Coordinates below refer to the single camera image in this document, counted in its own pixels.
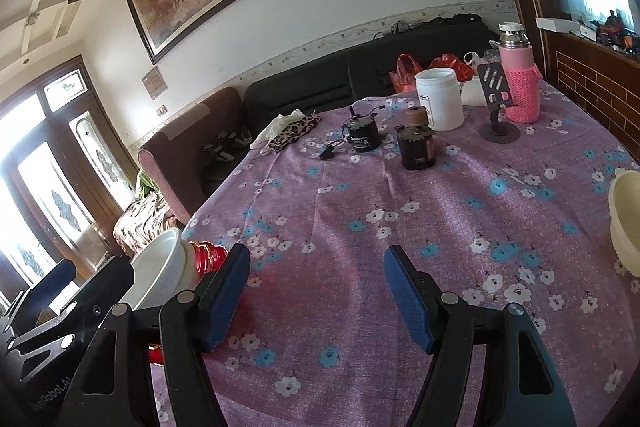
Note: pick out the cream disposable bowl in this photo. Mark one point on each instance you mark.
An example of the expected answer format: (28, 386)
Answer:
(625, 227)

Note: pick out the black bag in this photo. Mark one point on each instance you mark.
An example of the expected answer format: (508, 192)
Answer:
(460, 19)

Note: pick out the zebra print blanket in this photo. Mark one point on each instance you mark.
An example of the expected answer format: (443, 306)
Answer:
(145, 217)

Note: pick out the small black jar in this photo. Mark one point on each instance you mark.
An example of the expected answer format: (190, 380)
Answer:
(364, 137)

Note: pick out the clear plastic bag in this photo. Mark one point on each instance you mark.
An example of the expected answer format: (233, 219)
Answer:
(475, 59)

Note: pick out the brown brick-pattern partition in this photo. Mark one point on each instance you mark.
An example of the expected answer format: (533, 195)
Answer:
(590, 77)

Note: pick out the white box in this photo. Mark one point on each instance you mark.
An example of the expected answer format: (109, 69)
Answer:
(555, 23)

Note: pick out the brown armchair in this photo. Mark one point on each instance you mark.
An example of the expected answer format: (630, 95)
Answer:
(185, 147)

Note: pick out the black jar with brown lid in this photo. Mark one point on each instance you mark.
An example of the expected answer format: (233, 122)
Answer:
(415, 152)

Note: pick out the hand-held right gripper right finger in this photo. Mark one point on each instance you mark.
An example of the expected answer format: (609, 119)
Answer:
(410, 302)

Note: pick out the black sofa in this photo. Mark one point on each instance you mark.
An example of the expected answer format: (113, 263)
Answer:
(310, 82)

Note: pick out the thermos with pink knit sleeve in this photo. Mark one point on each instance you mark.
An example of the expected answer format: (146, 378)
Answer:
(520, 82)

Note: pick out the small black clip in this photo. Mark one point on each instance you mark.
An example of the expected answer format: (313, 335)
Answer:
(327, 153)

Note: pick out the black phone stand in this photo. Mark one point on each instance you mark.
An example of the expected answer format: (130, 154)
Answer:
(492, 79)

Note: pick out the wall socket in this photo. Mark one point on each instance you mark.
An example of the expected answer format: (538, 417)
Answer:
(162, 110)

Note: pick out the dark shelf ornament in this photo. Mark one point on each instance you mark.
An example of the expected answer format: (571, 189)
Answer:
(612, 27)

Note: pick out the white cloth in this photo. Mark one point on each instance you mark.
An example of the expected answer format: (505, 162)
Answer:
(280, 121)

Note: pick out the red plastic bag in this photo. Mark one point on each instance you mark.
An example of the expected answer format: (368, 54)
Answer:
(405, 74)
(450, 63)

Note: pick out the white plastic jar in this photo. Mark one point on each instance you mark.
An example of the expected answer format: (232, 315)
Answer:
(440, 102)

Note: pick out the leopard print cloth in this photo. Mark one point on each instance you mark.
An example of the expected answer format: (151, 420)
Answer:
(292, 132)

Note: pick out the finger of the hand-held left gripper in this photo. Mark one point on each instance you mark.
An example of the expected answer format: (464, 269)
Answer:
(52, 279)
(107, 279)

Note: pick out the wooden glass-paned door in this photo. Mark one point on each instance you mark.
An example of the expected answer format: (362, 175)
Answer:
(65, 167)

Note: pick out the small wall plaque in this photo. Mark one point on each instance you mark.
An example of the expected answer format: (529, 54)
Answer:
(154, 83)

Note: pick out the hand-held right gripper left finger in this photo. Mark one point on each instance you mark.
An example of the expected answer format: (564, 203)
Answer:
(225, 302)

